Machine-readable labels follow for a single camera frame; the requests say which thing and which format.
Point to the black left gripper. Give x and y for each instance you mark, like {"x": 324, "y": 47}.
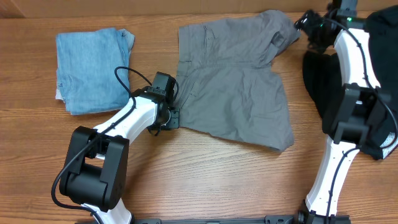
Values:
{"x": 173, "y": 118}

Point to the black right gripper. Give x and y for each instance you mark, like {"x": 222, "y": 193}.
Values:
{"x": 304, "y": 20}

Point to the grey shorts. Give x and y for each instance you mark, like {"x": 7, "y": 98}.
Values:
{"x": 226, "y": 85}

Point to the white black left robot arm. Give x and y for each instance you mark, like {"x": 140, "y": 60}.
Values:
{"x": 94, "y": 173}

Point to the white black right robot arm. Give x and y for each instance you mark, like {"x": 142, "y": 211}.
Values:
{"x": 350, "y": 72}

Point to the black garment pile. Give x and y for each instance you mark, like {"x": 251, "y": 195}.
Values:
{"x": 321, "y": 72}

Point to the folded blue denim jeans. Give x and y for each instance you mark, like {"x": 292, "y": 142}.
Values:
{"x": 86, "y": 61}

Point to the white patterned garment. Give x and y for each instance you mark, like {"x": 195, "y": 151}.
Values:
{"x": 388, "y": 145}

